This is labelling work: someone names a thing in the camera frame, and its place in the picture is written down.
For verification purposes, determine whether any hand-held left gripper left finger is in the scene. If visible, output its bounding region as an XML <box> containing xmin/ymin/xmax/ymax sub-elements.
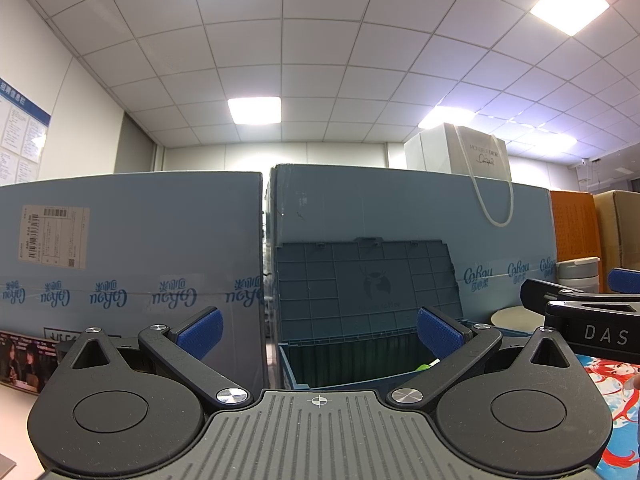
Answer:
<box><xmin>50</xmin><ymin>306</ymin><xmax>252</xmax><ymax>410</ymax></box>

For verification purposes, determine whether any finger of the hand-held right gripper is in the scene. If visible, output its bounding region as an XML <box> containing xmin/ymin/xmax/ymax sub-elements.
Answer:
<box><xmin>607</xmin><ymin>267</ymin><xmax>640</xmax><ymax>295</ymax></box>
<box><xmin>519</xmin><ymin>277</ymin><xmax>640</xmax><ymax>312</ymax></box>

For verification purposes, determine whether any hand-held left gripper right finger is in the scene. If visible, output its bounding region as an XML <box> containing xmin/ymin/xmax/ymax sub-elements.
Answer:
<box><xmin>390</xmin><ymin>306</ymin><xmax>582</xmax><ymax>410</ymax></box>

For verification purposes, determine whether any blue plastic storage box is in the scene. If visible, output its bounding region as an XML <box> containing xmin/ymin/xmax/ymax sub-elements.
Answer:
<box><xmin>272</xmin><ymin>236</ymin><xmax>466</xmax><ymax>392</ymax></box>

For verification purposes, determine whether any grey lidded cup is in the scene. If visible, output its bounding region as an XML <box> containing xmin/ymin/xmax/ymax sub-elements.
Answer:
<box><xmin>556</xmin><ymin>257</ymin><xmax>601</xmax><ymax>294</ymax></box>

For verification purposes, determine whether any white striped ceramic bowl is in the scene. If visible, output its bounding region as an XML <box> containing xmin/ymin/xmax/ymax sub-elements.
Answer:
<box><xmin>490</xmin><ymin>305</ymin><xmax>549</xmax><ymax>336</ymax></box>

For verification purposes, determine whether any brown cardboard box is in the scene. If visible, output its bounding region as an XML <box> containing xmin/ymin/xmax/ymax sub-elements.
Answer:
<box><xmin>594</xmin><ymin>190</ymin><xmax>640</xmax><ymax>292</ymax></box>

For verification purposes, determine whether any blue printed mat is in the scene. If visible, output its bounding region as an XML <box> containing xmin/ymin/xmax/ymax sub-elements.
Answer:
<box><xmin>575</xmin><ymin>352</ymin><xmax>640</xmax><ymax>480</ymax></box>

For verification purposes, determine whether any orange cardboard box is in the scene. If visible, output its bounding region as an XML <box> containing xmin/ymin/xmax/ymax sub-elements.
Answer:
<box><xmin>550</xmin><ymin>189</ymin><xmax>604</xmax><ymax>264</ymax></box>

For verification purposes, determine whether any large blue cardboard box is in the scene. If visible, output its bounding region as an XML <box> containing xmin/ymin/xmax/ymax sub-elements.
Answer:
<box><xmin>265</xmin><ymin>162</ymin><xmax>557</xmax><ymax>334</ymax></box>
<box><xmin>0</xmin><ymin>171</ymin><xmax>266</xmax><ymax>393</ymax></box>

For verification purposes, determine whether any white paper shopping bag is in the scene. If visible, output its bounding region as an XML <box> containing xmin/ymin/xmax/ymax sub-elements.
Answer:
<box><xmin>447</xmin><ymin>122</ymin><xmax>515</xmax><ymax>226</ymax></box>

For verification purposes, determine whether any printed box with figures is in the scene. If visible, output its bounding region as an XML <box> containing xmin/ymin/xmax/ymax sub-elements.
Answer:
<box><xmin>0</xmin><ymin>330</ymin><xmax>59</xmax><ymax>395</ymax></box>

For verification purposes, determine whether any white cardboard box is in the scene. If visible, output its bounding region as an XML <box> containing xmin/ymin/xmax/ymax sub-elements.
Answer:
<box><xmin>404</xmin><ymin>122</ymin><xmax>457</xmax><ymax>171</ymax></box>

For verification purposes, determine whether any ceiling light panel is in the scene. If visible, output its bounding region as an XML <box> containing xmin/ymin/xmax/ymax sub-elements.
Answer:
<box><xmin>530</xmin><ymin>0</ymin><xmax>611</xmax><ymax>37</ymax></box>
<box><xmin>419</xmin><ymin>105</ymin><xmax>477</xmax><ymax>129</ymax></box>
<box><xmin>227</xmin><ymin>97</ymin><xmax>282</xmax><ymax>125</ymax></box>

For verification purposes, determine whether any wall notice board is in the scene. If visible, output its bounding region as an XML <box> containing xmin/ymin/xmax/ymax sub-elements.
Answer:
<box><xmin>0</xmin><ymin>78</ymin><xmax>53</xmax><ymax>187</ymax></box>

